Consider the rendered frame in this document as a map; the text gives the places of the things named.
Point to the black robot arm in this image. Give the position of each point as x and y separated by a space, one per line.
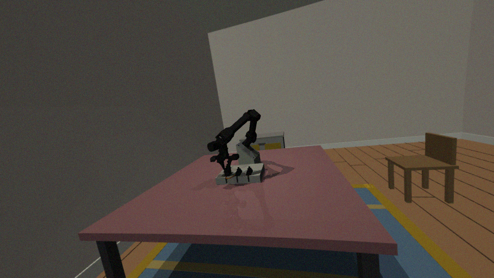
228 133

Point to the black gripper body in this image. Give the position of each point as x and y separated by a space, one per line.
233 157

